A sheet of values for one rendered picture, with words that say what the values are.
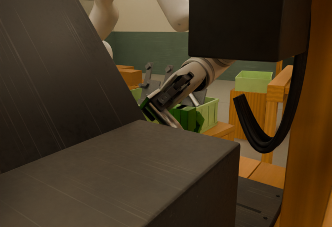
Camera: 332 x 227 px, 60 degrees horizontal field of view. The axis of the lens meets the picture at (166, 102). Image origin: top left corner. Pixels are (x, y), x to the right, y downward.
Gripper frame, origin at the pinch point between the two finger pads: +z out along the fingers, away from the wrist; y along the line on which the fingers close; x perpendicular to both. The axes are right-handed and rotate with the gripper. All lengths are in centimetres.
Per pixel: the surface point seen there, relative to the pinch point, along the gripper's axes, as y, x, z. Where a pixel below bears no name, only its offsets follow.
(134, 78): -405, -132, -382
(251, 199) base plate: -19.9, 36.4, -19.5
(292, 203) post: 5.3, 31.7, -2.9
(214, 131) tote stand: -73, 24, -87
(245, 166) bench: -33, 35, -41
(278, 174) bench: -24, 44, -42
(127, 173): 16.1, 5.6, 24.5
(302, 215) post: 5.3, 34.3, -2.3
